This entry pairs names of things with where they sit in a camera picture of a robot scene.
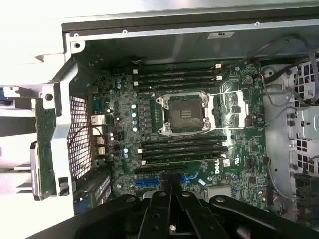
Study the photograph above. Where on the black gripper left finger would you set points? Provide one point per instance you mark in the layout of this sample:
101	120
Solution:
154	216

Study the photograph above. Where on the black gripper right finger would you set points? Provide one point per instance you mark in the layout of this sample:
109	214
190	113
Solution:
197	216

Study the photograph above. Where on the silver chipset heatsink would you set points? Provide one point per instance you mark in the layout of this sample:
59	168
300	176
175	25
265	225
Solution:
219	191

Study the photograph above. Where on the blue expansion slot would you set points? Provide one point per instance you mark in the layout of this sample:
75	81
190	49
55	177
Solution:
147	181

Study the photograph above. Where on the black expansion slot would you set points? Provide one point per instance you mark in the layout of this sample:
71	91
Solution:
149	171

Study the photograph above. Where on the black RAM slot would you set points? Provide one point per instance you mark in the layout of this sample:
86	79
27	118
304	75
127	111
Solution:
184	139
174	79
184	153
184	146
174	73
174	85
174	66

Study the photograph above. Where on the green motherboard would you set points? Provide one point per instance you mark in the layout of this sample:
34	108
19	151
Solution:
251	159

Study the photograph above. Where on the CPU socket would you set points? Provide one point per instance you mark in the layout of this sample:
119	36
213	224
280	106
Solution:
184	113

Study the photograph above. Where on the silver socket cover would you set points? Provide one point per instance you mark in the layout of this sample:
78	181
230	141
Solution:
243	109

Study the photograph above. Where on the thin locking lever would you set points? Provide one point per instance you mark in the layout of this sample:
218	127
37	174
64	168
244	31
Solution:
224	93

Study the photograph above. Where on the coin cell battery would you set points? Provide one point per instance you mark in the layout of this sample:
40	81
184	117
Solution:
248	80

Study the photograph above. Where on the silver disk bay cage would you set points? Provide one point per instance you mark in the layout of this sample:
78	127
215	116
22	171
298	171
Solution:
309	119

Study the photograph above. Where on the black open PC case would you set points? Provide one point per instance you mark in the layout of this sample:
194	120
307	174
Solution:
174	44

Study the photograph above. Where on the hard disk with blue carrier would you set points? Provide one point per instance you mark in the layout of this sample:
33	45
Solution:
5	100

